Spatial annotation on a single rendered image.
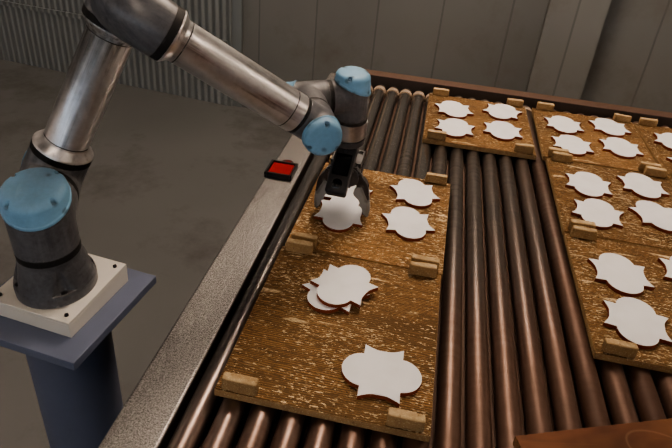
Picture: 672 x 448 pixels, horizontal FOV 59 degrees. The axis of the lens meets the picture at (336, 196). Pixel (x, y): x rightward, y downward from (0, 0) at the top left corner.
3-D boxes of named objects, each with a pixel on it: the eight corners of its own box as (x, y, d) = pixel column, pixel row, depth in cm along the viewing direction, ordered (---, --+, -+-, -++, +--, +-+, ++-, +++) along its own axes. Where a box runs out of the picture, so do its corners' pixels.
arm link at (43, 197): (5, 267, 105) (-15, 205, 98) (20, 222, 116) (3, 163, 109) (77, 260, 108) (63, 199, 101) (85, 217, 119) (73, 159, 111)
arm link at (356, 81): (328, 64, 123) (367, 62, 125) (325, 111, 130) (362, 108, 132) (336, 80, 117) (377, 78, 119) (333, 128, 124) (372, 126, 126)
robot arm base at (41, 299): (-2, 301, 112) (-16, 261, 106) (44, 252, 124) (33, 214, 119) (72, 315, 110) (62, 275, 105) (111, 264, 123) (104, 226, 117)
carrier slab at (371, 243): (284, 249, 131) (284, 243, 130) (325, 166, 166) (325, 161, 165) (441, 280, 126) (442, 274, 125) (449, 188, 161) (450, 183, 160)
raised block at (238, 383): (220, 390, 95) (220, 378, 93) (224, 381, 96) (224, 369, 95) (256, 398, 94) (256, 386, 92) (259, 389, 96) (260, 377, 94)
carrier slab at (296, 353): (214, 395, 96) (213, 389, 95) (282, 251, 130) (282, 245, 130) (429, 443, 91) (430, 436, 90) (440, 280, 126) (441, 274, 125)
